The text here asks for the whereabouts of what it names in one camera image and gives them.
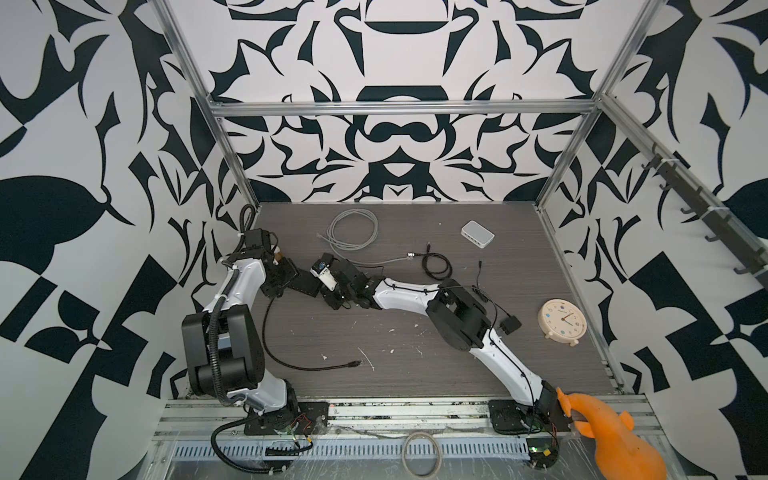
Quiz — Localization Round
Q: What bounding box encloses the black ribbed switch box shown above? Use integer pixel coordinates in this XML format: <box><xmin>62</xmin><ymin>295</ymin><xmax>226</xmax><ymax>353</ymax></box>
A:
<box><xmin>288</xmin><ymin>269</ymin><xmax>323</xmax><ymax>298</ymax></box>

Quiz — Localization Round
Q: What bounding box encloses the black ethernet cable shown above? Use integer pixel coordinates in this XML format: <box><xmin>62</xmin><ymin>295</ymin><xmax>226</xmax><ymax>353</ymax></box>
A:
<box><xmin>261</xmin><ymin>296</ymin><xmax>362</xmax><ymax>372</ymax></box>

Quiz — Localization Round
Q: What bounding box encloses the small black cable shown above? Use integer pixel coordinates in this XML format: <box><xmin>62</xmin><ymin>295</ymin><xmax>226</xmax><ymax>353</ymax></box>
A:
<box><xmin>421</xmin><ymin>242</ymin><xmax>454</xmax><ymax>282</ymax></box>

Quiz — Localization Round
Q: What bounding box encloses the white network switch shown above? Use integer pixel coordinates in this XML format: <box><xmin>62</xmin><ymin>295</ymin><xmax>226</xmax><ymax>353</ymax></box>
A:
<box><xmin>460</xmin><ymin>220</ymin><xmax>495</xmax><ymax>249</ymax></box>

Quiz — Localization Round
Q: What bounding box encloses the thin black power cable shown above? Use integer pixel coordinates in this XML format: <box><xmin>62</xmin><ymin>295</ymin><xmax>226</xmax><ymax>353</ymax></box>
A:
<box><xmin>470</xmin><ymin>260</ymin><xmax>523</xmax><ymax>336</ymax></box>

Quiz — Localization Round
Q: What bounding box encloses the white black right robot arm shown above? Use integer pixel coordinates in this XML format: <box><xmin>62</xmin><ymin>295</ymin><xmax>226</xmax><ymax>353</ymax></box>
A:
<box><xmin>311</xmin><ymin>254</ymin><xmax>559</xmax><ymax>418</ymax></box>

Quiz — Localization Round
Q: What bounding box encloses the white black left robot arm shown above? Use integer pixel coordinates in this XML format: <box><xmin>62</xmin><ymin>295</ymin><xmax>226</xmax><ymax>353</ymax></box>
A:
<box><xmin>181</xmin><ymin>229</ymin><xmax>298</xmax><ymax>415</ymax></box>

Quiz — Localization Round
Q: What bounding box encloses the beige round alarm clock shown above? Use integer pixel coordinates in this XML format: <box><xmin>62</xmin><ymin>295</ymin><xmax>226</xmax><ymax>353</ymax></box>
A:
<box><xmin>537</xmin><ymin>299</ymin><xmax>588</xmax><ymax>347</ymax></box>

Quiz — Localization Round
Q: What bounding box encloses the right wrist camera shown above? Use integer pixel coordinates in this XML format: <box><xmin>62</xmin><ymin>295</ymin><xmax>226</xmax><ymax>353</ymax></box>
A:
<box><xmin>310</xmin><ymin>253</ymin><xmax>338</xmax><ymax>291</ymax></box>

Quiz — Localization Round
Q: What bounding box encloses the black corrugated cable conduit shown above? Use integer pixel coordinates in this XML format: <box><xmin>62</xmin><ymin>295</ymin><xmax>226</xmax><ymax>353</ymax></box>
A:
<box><xmin>206</xmin><ymin>269</ymin><xmax>244</xmax><ymax>408</ymax></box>

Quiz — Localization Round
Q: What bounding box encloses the grey coiled ethernet cable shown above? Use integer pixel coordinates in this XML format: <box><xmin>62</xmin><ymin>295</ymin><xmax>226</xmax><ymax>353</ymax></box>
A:
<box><xmin>316</xmin><ymin>208</ymin><xmax>415</xmax><ymax>265</ymax></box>

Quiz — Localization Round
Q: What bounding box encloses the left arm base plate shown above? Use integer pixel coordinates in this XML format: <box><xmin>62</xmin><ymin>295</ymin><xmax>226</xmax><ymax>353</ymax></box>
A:
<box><xmin>244</xmin><ymin>401</ymin><xmax>330</xmax><ymax>436</ymax></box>

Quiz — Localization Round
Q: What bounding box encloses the grey tape ring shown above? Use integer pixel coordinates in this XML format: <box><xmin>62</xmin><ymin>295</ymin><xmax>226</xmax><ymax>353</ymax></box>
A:
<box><xmin>400</xmin><ymin>431</ymin><xmax>443</xmax><ymax>479</ymax></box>

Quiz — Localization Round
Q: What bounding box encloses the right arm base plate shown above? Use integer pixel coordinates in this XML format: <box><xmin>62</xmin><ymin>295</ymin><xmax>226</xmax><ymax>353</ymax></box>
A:
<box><xmin>488</xmin><ymin>400</ymin><xmax>572</xmax><ymax>435</ymax></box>

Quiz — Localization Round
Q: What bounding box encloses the black wall hook rail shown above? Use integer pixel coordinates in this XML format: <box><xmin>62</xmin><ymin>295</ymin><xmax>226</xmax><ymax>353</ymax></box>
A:
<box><xmin>643</xmin><ymin>142</ymin><xmax>767</xmax><ymax>290</ymax></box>

